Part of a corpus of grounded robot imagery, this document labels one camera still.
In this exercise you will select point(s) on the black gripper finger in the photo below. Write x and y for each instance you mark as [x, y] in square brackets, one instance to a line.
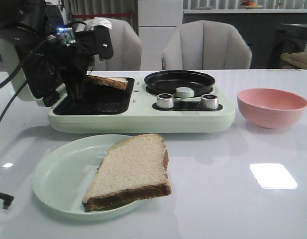
[101, 28]
[73, 79]

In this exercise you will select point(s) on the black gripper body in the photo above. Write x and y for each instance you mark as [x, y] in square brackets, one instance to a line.
[39, 52]

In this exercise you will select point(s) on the bread slice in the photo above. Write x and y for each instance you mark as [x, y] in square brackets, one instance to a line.
[133, 169]
[114, 82]

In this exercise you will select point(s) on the green breakfast maker lid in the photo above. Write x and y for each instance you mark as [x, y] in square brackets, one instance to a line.
[19, 82]

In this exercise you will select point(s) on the pink bowl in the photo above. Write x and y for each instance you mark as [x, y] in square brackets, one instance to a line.
[271, 108]

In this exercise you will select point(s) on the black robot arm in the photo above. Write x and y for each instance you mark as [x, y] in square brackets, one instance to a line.
[21, 19]

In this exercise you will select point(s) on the green breakfast maker base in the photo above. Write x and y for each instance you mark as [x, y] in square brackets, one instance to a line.
[105, 109]

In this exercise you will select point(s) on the left grey chair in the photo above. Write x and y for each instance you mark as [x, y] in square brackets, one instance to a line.
[127, 47]

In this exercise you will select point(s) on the grey chair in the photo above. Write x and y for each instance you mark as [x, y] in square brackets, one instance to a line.
[127, 47]
[206, 45]

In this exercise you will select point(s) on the green circuit board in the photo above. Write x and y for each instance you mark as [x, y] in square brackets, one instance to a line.
[66, 35]

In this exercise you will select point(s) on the red barrier belt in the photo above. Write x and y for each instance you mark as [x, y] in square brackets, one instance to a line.
[110, 15]

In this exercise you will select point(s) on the grey curtain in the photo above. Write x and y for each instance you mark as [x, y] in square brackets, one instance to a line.
[103, 7]

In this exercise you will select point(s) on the white refrigerator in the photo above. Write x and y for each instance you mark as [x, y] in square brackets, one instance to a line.
[156, 21]

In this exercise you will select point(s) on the black round frying pan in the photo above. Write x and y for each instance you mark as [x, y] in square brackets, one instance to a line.
[168, 81]

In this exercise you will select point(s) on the left silver control knob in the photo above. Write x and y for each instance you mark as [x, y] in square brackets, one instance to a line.
[165, 101]

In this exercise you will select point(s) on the silver control knob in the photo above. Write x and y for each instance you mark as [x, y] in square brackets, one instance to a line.
[165, 101]
[209, 101]

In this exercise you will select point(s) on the right grey chair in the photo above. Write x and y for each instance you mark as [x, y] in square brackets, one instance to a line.
[206, 45]

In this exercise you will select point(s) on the green round plate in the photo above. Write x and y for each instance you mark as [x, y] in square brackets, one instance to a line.
[62, 178]

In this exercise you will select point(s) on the right silver control knob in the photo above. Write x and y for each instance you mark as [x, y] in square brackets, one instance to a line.
[209, 101]

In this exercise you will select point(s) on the fruit plate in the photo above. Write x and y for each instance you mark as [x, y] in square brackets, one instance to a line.
[247, 4]

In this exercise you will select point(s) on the dark kitchen counter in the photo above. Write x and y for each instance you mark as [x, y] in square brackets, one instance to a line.
[257, 27]

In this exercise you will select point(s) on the black washing machine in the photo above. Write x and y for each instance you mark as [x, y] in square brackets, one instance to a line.
[289, 38]

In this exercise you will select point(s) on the beige sofa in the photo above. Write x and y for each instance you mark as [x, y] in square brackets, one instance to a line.
[296, 60]

